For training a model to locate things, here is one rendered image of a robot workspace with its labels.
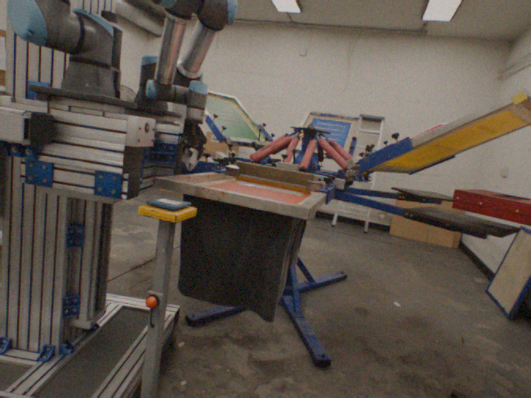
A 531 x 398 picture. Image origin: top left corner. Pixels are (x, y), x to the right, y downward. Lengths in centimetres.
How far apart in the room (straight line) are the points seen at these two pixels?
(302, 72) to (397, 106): 159
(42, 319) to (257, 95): 514
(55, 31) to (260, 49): 534
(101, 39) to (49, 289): 96
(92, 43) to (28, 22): 16
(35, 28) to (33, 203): 68
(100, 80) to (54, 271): 77
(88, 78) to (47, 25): 16
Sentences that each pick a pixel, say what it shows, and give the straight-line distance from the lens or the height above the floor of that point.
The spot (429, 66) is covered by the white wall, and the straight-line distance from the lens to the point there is 604.
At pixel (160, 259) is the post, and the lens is 118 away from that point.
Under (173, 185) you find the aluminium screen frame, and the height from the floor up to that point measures 99.
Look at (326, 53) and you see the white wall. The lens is 611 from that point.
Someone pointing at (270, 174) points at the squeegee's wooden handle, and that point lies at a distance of 179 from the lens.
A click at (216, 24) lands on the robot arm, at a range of 149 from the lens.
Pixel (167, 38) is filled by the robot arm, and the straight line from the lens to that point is 148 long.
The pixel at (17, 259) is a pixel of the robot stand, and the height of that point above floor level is 61.
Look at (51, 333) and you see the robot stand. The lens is 174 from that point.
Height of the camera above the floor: 122
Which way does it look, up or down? 10 degrees down
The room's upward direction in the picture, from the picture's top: 9 degrees clockwise
